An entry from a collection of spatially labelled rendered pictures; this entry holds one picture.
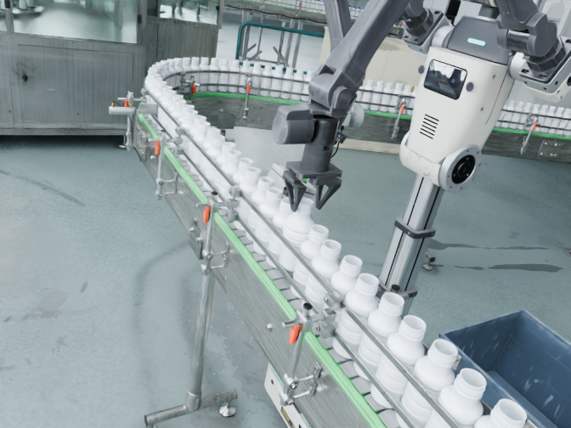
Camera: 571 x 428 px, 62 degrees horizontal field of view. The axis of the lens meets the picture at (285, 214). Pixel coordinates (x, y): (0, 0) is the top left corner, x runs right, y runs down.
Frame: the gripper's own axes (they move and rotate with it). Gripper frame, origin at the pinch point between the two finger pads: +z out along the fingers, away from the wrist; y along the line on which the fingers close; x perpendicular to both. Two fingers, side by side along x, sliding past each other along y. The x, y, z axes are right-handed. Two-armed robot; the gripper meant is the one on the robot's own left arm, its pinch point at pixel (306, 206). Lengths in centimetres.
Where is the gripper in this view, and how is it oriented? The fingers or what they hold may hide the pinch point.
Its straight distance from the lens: 100.0
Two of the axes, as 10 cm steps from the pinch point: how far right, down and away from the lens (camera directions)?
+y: 8.6, -0.9, 4.9
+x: -4.7, -4.7, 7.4
